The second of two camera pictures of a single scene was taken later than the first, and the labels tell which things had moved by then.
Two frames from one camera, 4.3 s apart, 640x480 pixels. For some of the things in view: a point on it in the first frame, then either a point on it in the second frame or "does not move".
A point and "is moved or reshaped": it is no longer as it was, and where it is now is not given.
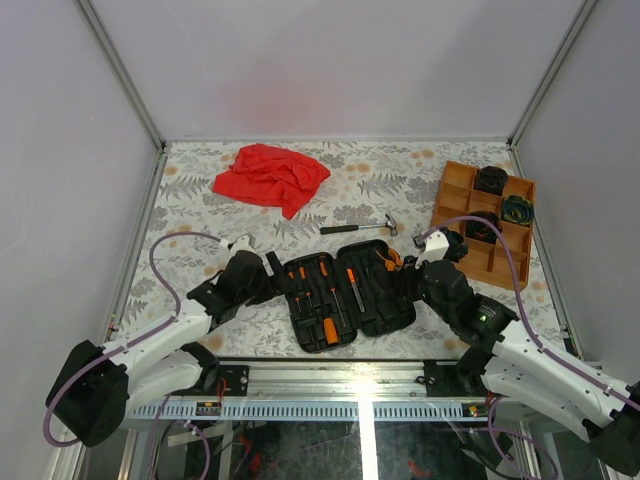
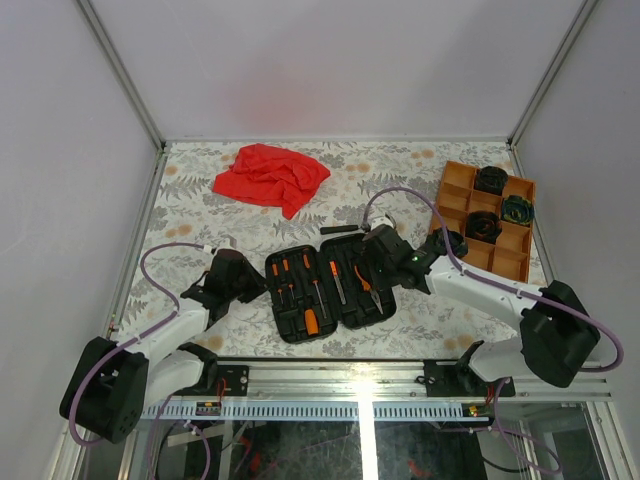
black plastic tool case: (334, 298) is moved or reshaped
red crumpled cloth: (272, 176) does not move
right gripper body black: (410, 263) → (380, 272)
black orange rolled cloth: (477, 229) does not move
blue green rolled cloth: (517, 210) does not move
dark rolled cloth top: (490, 179) does not move
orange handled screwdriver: (356, 290) → (338, 284)
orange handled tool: (330, 330) → (312, 328)
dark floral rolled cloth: (457, 247) does not move
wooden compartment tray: (458, 198) does not move
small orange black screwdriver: (304, 285) is moved or reshaped
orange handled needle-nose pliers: (392, 261) is moved or reshaped
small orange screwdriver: (294, 287) is moved or reshaped
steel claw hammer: (389, 223) does not move
